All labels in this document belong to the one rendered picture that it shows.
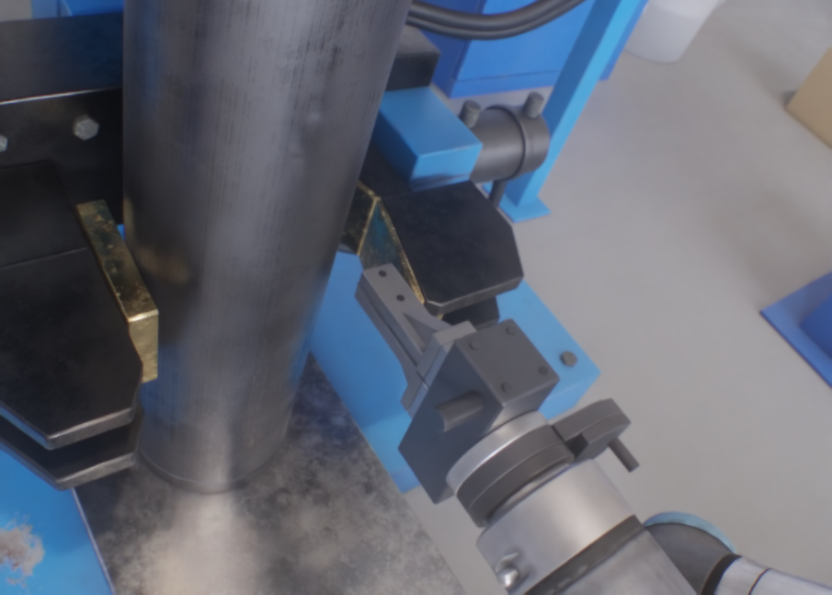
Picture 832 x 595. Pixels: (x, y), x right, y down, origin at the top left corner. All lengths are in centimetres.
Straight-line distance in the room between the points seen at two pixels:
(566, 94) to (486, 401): 128
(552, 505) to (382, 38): 33
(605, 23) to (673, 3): 129
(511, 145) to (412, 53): 20
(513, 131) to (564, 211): 86
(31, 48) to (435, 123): 48
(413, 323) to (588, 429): 13
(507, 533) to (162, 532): 63
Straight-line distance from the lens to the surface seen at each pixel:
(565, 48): 233
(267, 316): 69
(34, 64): 82
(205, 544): 97
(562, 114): 165
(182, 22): 51
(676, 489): 148
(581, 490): 42
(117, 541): 97
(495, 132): 102
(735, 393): 174
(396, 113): 93
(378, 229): 82
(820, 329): 202
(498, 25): 92
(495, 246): 83
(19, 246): 73
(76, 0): 96
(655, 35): 289
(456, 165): 93
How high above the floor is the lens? 105
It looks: 46 degrees down
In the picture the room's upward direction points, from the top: 23 degrees clockwise
